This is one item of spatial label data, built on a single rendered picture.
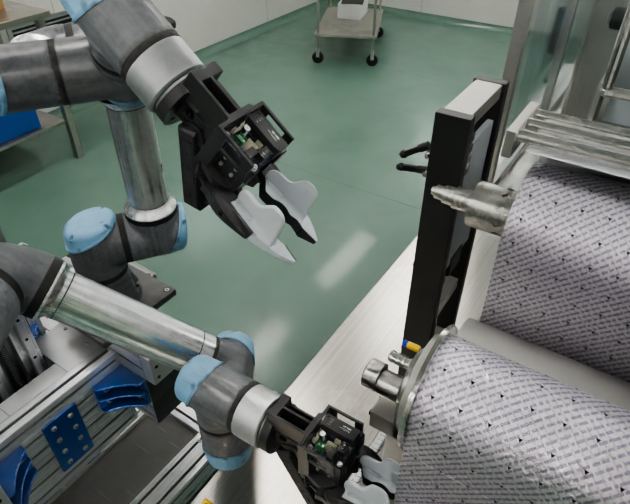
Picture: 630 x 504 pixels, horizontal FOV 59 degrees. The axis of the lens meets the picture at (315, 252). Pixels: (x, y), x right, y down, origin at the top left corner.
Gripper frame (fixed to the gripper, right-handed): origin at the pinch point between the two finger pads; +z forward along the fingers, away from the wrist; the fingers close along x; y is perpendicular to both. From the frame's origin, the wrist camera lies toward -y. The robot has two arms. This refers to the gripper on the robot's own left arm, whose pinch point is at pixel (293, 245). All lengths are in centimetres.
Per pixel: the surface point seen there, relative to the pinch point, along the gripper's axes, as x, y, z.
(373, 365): 3.4, -7.3, 18.6
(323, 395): 15.0, -39.5, 26.5
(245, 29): 395, -317, -174
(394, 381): 3.2, -5.9, 21.5
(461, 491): -6.2, 2.6, 30.7
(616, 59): 54, 20, 11
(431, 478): -6.2, 0.0, 28.6
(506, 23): 550, -181, -13
